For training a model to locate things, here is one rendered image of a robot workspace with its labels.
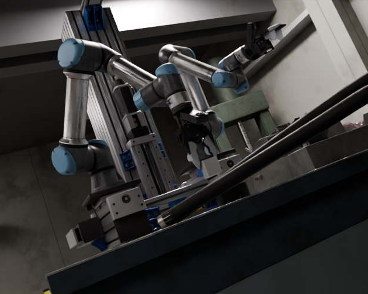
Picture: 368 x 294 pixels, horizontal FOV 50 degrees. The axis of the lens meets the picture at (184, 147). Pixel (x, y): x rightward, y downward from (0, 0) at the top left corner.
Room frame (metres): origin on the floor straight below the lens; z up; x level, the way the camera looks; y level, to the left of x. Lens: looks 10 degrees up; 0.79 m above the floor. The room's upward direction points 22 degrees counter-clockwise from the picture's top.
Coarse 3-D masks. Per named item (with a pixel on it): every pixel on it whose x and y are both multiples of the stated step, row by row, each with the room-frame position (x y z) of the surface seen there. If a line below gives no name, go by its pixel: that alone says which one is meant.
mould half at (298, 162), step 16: (336, 128) 1.15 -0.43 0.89; (256, 144) 1.11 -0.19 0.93; (320, 144) 0.96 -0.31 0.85; (336, 144) 0.98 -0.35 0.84; (352, 144) 1.00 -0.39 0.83; (288, 160) 1.02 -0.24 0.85; (304, 160) 0.97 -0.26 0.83; (320, 160) 0.95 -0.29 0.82; (336, 160) 0.97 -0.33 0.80; (272, 176) 1.10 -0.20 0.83; (288, 176) 1.04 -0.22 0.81
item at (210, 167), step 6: (204, 162) 1.22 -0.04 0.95; (210, 162) 1.23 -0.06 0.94; (216, 162) 1.24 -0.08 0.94; (204, 168) 1.23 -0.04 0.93; (210, 168) 1.23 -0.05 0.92; (216, 168) 1.24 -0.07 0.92; (198, 174) 1.33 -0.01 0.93; (204, 174) 1.24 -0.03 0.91; (210, 174) 1.22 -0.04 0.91; (216, 174) 1.27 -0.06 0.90
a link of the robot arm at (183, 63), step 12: (168, 48) 1.87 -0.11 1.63; (168, 60) 1.85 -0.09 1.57; (180, 60) 1.83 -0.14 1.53; (192, 60) 1.81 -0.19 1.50; (192, 72) 1.81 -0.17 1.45; (204, 72) 1.77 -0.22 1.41; (216, 72) 1.71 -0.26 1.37; (228, 72) 1.74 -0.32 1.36; (216, 84) 1.72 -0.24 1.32; (228, 84) 1.74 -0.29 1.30
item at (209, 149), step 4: (208, 136) 1.26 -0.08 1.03; (204, 140) 1.25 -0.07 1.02; (208, 140) 1.26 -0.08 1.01; (204, 144) 1.26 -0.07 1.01; (208, 144) 1.26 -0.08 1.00; (212, 144) 1.26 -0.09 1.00; (204, 148) 1.30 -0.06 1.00; (208, 148) 1.26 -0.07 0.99; (212, 148) 1.26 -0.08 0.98; (208, 152) 1.30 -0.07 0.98; (212, 152) 1.26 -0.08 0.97; (216, 152) 1.27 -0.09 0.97; (212, 156) 1.27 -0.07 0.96; (216, 156) 1.27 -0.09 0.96
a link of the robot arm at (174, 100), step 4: (180, 92) 1.23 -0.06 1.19; (184, 92) 1.24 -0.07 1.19; (172, 96) 1.23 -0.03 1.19; (176, 96) 1.23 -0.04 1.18; (180, 96) 1.23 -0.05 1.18; (184, 96) 1.23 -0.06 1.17; (188, 96) 1.25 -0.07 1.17; (168, 100) 1.25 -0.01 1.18; (172, 100) 1.23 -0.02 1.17; (176, 100) 1.23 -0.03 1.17; (180, 100) 1.23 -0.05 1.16; (184, 100) 1.23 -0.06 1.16; (188, 100) 1.24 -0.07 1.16; (168, 104) 1.27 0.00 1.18; (172, 104) 1.24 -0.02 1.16; (176, 104) 1.23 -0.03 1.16; (180, 104) 1.23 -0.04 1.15; (172, 108) 1.25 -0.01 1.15
